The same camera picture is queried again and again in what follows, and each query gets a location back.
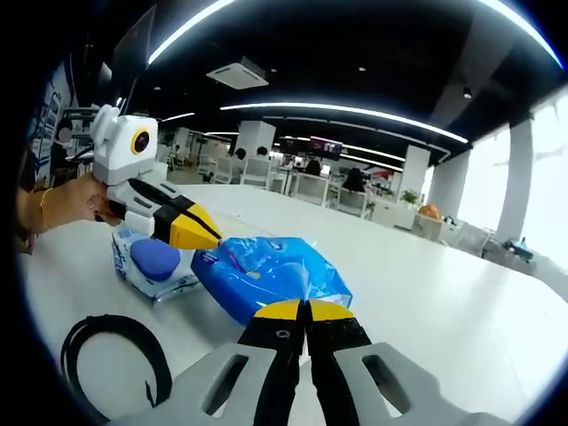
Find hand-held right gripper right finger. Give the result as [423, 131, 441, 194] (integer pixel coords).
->
[308, 299, 502, 426]

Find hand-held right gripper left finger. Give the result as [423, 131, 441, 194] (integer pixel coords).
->
[132, 299, 307, 426]

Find wet wipes pack blue lid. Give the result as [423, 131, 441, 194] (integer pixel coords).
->
[110, 225, 201, 305]

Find black cable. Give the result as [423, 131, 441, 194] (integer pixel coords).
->
[60, 313, 173, 421]

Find blue tissue pack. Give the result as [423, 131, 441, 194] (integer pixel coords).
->
[190, 235, 354, 327]

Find person's left hand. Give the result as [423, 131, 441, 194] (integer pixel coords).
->
[51, 171, 125, 230]

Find white office chair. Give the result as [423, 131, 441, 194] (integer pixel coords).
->
[295, 171, 332, 205]
[241, 157, 272, 187]
[336, 188, 370, 218]

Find white table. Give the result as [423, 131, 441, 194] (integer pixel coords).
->
[17, 184, 568, 426]

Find ceiling light strip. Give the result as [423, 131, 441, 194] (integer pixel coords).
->
[148, 0, 232, 66]
[220, 102, 469, 144]
[478, 0, 564, 70]

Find ceiling air conditioner unit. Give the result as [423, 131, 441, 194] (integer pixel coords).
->
[206, 56, 270, 90]

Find hanging display screen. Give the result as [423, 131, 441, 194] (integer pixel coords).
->
[310, 135, 345, 155]

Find low white cabinet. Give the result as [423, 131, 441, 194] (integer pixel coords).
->
[372, 201, 445, 241]

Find teal and black object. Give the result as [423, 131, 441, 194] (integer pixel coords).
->
[501, 236, 536, 263]

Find large bright window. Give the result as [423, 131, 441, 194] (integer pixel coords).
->
[518, 86, 568, 267]

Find blue white wall banner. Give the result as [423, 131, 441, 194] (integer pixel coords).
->
[35, 61, 75, 152]

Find gold bracelet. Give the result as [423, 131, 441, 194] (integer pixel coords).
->
[38, 187, 55, 230]

